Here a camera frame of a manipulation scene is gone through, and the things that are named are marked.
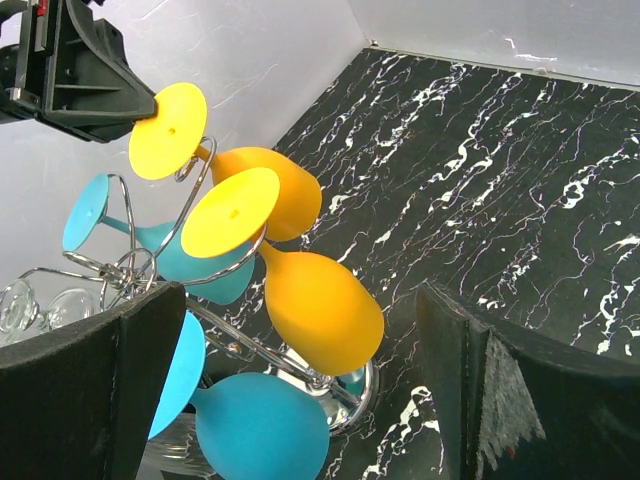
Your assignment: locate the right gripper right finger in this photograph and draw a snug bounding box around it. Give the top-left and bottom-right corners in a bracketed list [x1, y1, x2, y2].
[415, 282, 639, 479]

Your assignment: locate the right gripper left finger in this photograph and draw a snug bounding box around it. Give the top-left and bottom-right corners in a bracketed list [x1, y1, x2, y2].
[1, 282, 186, 479]

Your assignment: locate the clear ribbed wine glass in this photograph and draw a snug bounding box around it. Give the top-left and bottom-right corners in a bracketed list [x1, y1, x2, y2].
[47, 287, 99, 330]

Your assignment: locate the yellow wine glass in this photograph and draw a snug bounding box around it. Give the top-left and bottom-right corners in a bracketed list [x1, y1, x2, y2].
[181, 167, 385, 376]
[128, 83, 322, 241]

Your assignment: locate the clear wine glass left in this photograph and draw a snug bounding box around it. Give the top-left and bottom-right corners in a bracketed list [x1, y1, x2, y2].
[1, 279, 39, 347]

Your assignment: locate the blue wine glass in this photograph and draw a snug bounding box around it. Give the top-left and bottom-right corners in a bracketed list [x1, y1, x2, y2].
[62, 173, 255, 305]
[147, 313, 330, 479]

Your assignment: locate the chrome wire glass rack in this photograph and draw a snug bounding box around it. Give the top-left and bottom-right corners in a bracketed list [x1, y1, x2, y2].
[19, 134, 381, 441]

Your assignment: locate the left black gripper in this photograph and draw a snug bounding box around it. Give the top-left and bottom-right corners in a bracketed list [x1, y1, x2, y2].
[1, 1, 156, 143]

